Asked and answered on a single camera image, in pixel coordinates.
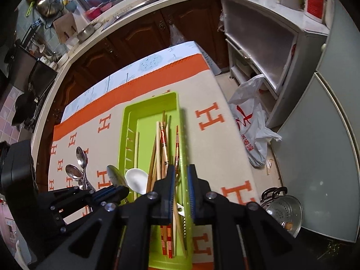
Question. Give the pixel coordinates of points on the red patterned chopstick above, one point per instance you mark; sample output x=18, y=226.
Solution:
x=177, y=151

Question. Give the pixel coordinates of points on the orange beige H blanket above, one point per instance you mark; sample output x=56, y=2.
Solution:
x=93, y=121

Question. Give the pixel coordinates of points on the steel side cabinet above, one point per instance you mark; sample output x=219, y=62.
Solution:
x=282, y=44

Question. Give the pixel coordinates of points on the black range hood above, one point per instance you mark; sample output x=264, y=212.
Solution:
x=27, y=73

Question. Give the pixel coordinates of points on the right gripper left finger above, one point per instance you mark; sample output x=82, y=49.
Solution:
x=163, y=208

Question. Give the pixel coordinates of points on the green plastic utensil tray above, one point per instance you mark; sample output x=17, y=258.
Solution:
x=151, y=140

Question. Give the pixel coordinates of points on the pale bamboo chopstick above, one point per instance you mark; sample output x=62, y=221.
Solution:
x=158, y=157

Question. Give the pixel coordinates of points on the grey refrigerator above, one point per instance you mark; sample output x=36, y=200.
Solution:
x=318, y=156

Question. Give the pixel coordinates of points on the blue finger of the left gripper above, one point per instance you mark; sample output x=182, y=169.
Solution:
x=111, y=194

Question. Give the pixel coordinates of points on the thin pale chopstick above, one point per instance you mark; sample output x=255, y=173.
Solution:
x=136, y=153

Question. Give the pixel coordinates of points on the red label jar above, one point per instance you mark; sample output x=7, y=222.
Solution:
x=315, y=9

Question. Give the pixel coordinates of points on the dark wooden chopstick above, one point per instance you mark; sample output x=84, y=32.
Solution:
x=163, y=120

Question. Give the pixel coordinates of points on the white plastic bag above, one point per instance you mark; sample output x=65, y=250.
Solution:
x=250, y=117

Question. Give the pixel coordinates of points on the white ceramic spoon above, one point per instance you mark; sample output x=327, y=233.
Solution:
x=137, y=180

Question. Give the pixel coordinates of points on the wide steel soup spoon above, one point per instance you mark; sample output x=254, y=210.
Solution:
x=74, y=173

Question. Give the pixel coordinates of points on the brown wooden chopstick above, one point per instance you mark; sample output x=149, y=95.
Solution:
x=151, y=169

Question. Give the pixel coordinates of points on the wooden handled steel spoon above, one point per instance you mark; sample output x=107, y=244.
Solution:
x=116, y=178

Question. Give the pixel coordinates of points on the steel fork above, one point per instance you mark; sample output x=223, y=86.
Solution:
x=180, y=227

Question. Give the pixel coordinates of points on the small steel pot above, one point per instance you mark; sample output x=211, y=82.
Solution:
x=85, y=33

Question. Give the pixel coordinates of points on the steel colander pot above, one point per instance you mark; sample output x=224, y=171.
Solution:
x=286, y=209

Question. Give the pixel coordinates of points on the large steel tablespoon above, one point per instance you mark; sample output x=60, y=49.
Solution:
x=82, y=161

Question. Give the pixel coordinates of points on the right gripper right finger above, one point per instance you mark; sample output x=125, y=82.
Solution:
x=199, y=205

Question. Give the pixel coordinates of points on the wooden cutting board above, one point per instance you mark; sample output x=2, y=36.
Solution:
x=65, y=27

